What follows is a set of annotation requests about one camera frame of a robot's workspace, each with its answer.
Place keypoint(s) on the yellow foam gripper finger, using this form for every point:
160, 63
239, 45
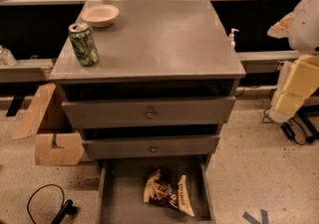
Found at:
287, 104
303, 79

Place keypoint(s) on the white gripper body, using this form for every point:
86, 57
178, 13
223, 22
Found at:
305, 27

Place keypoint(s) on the brown chip bag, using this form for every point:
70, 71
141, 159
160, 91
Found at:
161, 192

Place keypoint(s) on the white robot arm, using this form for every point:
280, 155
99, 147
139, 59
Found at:
301, 28

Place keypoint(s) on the grey top drawer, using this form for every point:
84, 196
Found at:
121, 113

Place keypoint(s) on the grey drawer cabinet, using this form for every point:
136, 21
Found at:
155, 49

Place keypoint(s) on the grey open bottom drawer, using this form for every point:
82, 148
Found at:
122, 184

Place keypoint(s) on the grey middle drawer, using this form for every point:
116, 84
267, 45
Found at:
150, 146

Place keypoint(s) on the black table leg base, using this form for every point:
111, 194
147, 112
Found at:
304, 113

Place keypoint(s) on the white pump bottle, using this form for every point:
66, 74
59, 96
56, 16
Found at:
231, 37

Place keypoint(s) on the white paper bowl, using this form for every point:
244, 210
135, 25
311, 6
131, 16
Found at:
100, 16

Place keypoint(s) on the green soda can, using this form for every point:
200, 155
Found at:
83, 44

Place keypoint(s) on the open cardboard box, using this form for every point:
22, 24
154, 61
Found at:
56, 143

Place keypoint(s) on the clear plastic container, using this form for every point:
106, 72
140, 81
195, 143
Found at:
6, 58

